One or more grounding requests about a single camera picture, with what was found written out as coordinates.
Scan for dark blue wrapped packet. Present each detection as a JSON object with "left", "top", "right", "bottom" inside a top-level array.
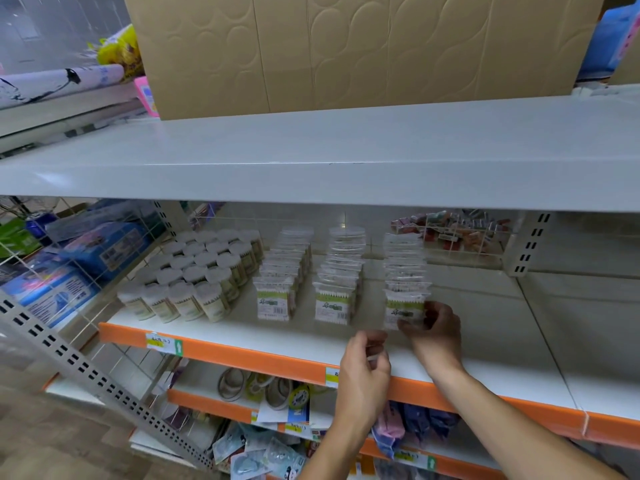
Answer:
[{"left": 400, "top": 402, "right": 462, "bottom": 445}]

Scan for orange-edged white shelf board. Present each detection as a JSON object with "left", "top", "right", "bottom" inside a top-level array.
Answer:
[
  {"left": 98, "top": 252, "right": 640, "bottom": 451},
  {"left": 166, "top": 357, "right": 493, "bottom": 480}
]

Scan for blue plastic-wrapped packet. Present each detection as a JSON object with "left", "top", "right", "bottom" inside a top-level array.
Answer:
[
  {"left": 59, "top": 220, "right": 151, "bottom": 285},
  {"left": 0, "top": 267, "right": 101, "bottom": 329}
]

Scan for blue plastic bag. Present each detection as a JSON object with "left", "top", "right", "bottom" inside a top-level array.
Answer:
[{"left": 577, "top": 6, "right": 640, "bottom": 85}]

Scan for person's left hand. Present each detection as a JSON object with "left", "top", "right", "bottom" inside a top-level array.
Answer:
[{"left": 334, "top": 330, "right": 392, "bottom": 426}]

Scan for green packet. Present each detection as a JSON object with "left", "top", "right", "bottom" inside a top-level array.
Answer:
[{"left": 0, "top": 217, "right": 41, "bottom": 259}]

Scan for white metal shelf board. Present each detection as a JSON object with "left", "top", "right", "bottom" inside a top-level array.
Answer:
[{"left": 0, "top": 85, "right": 640, "bottom": 213}]

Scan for pink wrapped packet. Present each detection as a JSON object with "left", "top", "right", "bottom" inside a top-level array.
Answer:
[{"left": 371, "top": 404, "right": 407, "bottom": 459}]

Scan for white perforated shelf upright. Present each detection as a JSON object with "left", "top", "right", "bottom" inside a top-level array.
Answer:
[{"left": 504, "top": 212, "right": 554, "bottom": 278}]

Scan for large brown cardboard box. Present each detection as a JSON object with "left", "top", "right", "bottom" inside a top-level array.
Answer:
[{"left": 123, "top": 0, "right": 607, "bottom": 121}]

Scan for person's right hand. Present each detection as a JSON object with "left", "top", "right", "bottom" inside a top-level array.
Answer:
[{"left": 397, "top": 301, "right": 467, "bottom": 383}]

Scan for grey perforated shelf upright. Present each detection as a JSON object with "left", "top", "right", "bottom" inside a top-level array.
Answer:
[{"left": 0, "top": 287, "right": 217, "bottom": 471}]

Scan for bunch of hanging carded packets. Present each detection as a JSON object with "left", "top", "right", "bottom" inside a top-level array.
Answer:
[{"left": 211, "top": 422, "right": 307, "bottom": 480}]

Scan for person's left forearm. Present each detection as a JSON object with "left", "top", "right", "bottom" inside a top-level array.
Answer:
[{"left": 294, "top": 412, "right": 382, "bottom": 480}]

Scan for person's right forearm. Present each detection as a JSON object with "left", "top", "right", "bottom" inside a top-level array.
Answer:
[{"left": 425, "top": 365, "right": 628, "bottom": 480}]

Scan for yellow plastic bag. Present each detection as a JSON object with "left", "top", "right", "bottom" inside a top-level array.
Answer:
[{"left": 89, "top": 24, "right": 146, "bottom": 81}]

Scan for rows of swab packets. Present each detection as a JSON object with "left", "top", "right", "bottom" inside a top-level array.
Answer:
[{"left": 252, "top": 224, "right": 432, "bottom": 325}]

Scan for clear tape roll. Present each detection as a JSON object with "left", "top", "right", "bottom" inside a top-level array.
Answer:
[
  {"left": 244, "top": 372, "right": 276, "bottom": 399},
  {"left": 217, "top": 368, "right": 251, "bottom": 401},
  {"left": 264, "top": 378, "right": 296, "bottom": 411}
]

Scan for clear display box of small items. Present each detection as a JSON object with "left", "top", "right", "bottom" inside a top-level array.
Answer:
[{"left": 390, "top": 210, "right": 513, "bottom": 256}]

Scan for group of round swab jars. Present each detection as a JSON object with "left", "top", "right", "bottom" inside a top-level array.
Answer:
[{"left": 117, "top": 229, "right": 266, "bottom": 324}]

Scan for white rolled paper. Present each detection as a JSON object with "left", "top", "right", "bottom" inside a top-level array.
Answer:
[{"left": 0, "top": 64, "right": 126, "bottom": 110}]

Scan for clear cotton swab packet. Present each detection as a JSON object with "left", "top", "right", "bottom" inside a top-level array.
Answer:
[{"left": 383, "top": 289, "right": 432, "bottom": 331}]

